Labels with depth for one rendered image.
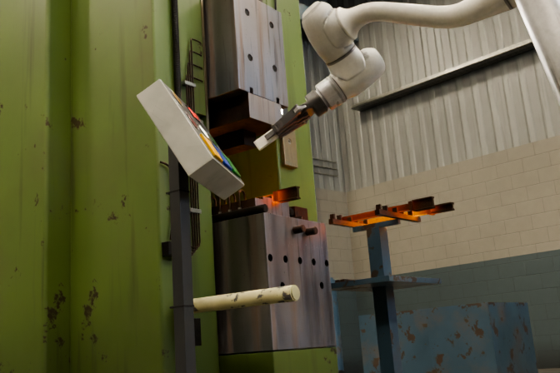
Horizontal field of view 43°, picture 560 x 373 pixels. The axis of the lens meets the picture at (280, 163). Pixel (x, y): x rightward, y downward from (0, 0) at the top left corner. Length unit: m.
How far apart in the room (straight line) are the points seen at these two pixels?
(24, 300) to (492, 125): 8.92
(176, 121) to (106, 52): 0.80
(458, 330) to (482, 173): 5.09
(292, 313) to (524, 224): 8.15
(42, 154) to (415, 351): 4.21
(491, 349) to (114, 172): 4.01
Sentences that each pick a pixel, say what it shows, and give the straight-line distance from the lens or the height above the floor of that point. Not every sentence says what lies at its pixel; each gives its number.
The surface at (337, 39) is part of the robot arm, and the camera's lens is 2.06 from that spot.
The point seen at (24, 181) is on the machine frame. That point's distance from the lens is 2.71.
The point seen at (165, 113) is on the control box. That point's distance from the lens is 1.94.
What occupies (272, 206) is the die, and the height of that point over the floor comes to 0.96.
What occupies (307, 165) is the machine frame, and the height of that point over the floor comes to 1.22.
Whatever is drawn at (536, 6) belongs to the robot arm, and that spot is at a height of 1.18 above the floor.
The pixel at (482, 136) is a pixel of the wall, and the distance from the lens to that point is 10.89.
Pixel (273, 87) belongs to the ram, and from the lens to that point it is 2.71.
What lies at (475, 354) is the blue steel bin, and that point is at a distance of 5.96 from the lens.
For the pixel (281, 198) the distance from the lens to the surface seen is 2.54.
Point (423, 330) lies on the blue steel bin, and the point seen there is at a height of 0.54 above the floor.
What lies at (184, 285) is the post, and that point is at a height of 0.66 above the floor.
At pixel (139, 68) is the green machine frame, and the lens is 2.50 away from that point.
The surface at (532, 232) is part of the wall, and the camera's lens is 10.37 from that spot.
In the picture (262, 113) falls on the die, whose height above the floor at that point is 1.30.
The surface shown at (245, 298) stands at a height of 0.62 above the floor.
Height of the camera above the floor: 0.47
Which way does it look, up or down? 15 degrees up
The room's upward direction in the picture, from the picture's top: 4 degrees counter-clockwise
